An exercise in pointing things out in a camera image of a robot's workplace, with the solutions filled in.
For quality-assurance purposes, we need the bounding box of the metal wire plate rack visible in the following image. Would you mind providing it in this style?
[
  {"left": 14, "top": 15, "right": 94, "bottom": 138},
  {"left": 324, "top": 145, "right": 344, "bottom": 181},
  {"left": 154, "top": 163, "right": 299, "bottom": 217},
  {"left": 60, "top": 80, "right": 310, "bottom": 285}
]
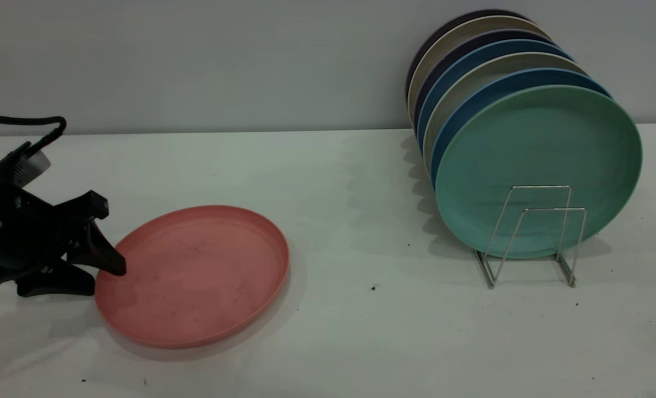
[{"left": 474, "top": 186, "right": 587, "bottom": 290}]

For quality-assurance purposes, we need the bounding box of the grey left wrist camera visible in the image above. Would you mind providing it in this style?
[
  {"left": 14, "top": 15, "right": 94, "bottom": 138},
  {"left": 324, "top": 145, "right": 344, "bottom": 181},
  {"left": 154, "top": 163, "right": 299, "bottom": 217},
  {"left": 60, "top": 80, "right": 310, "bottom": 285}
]
[{"left": 0, "top": 141, "right": 51, "bottom": 187}]

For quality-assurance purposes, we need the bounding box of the dark blue round plate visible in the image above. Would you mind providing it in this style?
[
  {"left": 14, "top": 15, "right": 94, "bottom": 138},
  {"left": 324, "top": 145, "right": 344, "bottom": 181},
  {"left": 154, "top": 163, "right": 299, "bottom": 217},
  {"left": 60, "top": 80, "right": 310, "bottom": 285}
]
[{"left": 430, "top": 68, "right": 613, "bottom": 188}]

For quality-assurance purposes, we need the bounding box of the pink round plate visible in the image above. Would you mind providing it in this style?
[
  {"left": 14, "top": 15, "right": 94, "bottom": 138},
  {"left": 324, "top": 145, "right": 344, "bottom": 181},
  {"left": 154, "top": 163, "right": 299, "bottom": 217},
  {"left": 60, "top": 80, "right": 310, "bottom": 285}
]
[{"left": 95, "top": 205, "right": 290, "bottom": 349}]

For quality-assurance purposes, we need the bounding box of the green round plate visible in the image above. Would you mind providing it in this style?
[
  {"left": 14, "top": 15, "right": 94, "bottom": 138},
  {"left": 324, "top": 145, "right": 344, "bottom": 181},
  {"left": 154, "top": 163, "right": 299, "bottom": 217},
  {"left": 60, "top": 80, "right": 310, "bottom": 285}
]
[{"left": 434, "top": 85, "right": 643, "bottom": 260}]

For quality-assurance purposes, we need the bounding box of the black round plate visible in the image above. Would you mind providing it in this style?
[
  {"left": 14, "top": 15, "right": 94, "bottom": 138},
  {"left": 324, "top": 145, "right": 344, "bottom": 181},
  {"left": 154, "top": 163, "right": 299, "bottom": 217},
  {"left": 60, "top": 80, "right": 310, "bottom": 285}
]
[{"left": 405, "top": 9, "right": 530, "bottom": 106}]

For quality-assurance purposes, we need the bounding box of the black braided cable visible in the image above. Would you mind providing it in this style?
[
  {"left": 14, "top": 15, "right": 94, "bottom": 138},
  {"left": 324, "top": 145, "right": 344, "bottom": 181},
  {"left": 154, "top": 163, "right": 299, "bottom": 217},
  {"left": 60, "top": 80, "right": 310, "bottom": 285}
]
[{"left": 0, "top": 112, "right": 67, "bottom": 158}]

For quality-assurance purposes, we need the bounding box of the beige round plate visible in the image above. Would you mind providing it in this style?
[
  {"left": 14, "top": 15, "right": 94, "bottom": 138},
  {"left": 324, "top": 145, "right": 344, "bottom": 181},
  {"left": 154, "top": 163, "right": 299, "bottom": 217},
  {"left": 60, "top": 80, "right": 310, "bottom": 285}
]
[
  {"left": 423, "top": 53, "right": 588, "bottom": 166},
  {"left": 407, "top": 15, "right": 549, "bottom": 125}
]

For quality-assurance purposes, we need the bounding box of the dark purple round plate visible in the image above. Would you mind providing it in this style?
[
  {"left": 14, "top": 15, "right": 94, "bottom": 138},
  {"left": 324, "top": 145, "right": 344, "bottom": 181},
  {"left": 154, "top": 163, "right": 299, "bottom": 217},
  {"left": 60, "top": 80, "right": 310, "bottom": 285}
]
[{"left": 412, "top": 29, "right": 555, "bottom": 133}]

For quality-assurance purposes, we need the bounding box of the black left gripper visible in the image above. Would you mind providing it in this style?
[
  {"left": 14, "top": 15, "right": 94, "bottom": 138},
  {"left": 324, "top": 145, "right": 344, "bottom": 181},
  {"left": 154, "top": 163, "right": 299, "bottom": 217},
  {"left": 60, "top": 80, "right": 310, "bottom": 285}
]
[{"left": 0, "top": 163, "right": 127, "bottom": 299}]

